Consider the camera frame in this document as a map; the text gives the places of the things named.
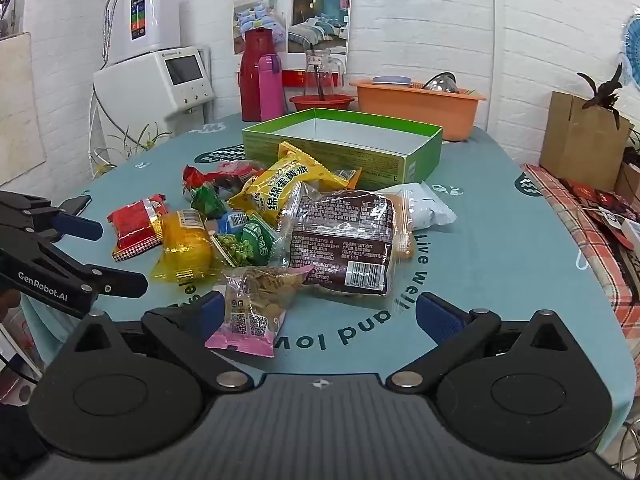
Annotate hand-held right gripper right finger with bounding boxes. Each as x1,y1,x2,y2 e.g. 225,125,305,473
386,292,568,394

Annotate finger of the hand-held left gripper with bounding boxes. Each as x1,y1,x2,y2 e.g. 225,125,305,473
84,266,150,298
50,194,104,242

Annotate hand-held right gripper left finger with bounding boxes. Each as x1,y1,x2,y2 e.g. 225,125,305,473
75,290,255,394

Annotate pink-edged clear snack packet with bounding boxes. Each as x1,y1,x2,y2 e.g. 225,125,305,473
204,266,313,358

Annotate yellow clear snack packet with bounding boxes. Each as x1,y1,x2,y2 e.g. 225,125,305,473
150,208,221,283

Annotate green pea packet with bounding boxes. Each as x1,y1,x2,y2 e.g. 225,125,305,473
210,212,281,268

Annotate blue snack packet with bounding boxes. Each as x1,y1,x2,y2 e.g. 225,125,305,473
217,210,251,233

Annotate green triangular candy packet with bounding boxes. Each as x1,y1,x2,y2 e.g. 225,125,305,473
187,182,228,220

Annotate brown bread packet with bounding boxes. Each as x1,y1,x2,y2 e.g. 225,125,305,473
277,182,416,298

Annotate dark red snack packet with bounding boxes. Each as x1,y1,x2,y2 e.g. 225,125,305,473
182,160,268,196

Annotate green cardboard box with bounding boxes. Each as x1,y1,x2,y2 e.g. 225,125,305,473
241,107,444,192

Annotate teal printed tablecloth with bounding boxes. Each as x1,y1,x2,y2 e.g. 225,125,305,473
20,112,636,456

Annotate green spindly plant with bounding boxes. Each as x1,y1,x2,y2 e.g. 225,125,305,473
92,122,171,171

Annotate pale wooden board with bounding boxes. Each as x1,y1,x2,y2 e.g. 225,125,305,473
0,32,48,186

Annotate white dispenser with screen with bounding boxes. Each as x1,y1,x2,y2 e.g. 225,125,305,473
92,46,217,161

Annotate red plaid cloth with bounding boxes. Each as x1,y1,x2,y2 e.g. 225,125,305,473
520,162,640,326

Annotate red gift bag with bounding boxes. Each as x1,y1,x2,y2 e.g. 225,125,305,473
570,180,636,221

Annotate orange plastic basin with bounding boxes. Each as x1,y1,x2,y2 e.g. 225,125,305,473
348,77,487,142

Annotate large cardboard box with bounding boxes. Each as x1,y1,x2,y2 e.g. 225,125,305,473
539,91,633,191

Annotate white water purifier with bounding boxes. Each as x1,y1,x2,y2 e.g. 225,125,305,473
105,0,182,66

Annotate pink bottle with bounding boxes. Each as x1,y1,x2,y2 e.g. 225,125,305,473
256,54,285,122

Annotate metal bowl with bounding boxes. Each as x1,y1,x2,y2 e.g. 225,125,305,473
422,72,458,94

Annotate red plastic basket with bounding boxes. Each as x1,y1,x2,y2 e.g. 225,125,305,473
289,94,356,113

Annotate red thermos jug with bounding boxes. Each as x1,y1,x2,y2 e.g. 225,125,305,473
239,27,283,122

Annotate small cardboard box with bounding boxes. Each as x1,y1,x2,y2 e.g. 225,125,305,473
615,160,640,201

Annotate glass pitcher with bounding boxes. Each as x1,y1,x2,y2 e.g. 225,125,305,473
303,50,347,98

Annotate purple leafed plant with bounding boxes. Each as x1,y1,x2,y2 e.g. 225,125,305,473
576,62,626,126

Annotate white corrugated hose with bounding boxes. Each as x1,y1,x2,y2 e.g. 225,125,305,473
101,0,115,68

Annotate bedding wall poster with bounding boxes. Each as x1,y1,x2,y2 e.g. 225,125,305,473
231,0,352,56

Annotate large blue round wall decor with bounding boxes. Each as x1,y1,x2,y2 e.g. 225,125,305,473
612,7,640,91

